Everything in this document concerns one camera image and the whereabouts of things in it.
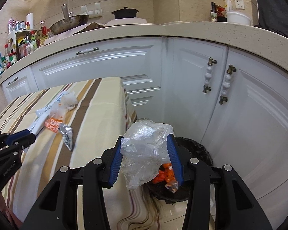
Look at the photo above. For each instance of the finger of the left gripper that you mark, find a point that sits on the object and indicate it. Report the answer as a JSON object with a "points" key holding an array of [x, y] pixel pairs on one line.
{"points": [[24, 136], [11, 153]]}

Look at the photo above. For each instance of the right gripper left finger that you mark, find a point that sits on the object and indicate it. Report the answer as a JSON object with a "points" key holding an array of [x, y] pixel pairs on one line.
{"points": [[100, 173]]}

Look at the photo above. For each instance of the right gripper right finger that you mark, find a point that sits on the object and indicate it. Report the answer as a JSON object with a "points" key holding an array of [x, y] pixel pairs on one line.
{"points": [[196, 174]]}

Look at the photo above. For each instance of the white toothpaste box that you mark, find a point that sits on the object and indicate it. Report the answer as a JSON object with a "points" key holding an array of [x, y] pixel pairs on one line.
{"points": [[42, 115]]}

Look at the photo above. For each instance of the orange plastic bag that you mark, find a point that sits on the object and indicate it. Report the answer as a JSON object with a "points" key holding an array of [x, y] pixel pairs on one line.
{"points": [[166, 174]]}

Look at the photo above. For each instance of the clear plastic bag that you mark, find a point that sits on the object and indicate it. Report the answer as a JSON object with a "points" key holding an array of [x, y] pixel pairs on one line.
{"points": [[144, 149]]}

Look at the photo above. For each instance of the silver foil wrapper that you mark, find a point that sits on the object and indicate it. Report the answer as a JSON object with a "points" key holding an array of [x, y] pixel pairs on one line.
{"points": [[67, 135]]}

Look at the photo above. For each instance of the white bag with orange print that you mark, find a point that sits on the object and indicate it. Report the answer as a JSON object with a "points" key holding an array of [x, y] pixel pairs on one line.
{"points": [[59, 111]]}

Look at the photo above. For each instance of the clear bag with orange print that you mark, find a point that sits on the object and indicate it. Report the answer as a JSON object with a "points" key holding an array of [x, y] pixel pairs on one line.
{"points": [[172, 186]]}

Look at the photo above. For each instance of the striped tablecloth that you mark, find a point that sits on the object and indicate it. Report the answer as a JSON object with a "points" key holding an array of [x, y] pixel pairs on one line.
{"points": [[47, 191]]}

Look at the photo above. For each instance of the condiment rack with bottles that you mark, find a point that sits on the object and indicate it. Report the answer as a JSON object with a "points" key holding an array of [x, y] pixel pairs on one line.
{"points": [[21, 41]]}

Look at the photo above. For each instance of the cooking oil bottle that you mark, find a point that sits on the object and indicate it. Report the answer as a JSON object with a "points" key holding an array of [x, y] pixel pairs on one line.
{"points": [[43, 33]]}

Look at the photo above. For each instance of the paper towel roll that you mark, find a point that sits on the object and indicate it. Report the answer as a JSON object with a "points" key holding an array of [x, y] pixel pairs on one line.
{"points": [[30, 20]]}

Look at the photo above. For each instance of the metal wok pan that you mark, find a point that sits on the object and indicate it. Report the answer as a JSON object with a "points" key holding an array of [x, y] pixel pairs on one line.
{"points": [[68, 22]]}

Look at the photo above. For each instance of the pink stove cover cloth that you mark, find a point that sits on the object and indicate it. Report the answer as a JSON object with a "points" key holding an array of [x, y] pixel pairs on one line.
{"points": [[95, 25]]}

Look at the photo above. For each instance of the black cooking pot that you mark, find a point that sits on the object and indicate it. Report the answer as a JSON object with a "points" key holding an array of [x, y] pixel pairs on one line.
{"points": [[125, 12]]}

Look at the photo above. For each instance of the dark sauce bottle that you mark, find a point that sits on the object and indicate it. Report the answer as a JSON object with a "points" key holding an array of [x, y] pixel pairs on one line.
{"points": [[213, 12]]}

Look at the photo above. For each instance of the white stacked bowls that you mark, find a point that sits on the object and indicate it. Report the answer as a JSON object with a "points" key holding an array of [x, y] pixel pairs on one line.
{"points": [[234, 16]]}

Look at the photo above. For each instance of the dark grey hanging cloth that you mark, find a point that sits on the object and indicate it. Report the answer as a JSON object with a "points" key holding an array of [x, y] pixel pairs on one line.
{"points": [[276, 7]]}

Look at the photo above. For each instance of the white drawer handle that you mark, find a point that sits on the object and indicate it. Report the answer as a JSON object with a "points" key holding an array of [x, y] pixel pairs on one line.
{"points": [[90, 50]]}

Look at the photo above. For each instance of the left cabinet door handle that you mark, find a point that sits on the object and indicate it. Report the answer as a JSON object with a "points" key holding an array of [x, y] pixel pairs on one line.
{"points": [[208, 75]]}

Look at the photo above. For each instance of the cabinet door handle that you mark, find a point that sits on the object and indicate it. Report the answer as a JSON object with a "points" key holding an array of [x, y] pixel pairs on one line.
{"points": [[208, 75], [226, 84]]}

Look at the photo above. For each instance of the right cabinet door handle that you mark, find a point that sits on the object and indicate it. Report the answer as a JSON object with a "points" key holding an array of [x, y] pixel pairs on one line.
{"points": [[226, 84]]}

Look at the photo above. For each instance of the white wall switch plate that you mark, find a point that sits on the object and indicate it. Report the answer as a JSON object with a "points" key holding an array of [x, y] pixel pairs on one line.
{"points": [[95, 12]]}

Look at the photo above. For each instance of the wall power socket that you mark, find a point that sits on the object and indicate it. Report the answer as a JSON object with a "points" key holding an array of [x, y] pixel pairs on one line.
{"points": [[239, 4]]}

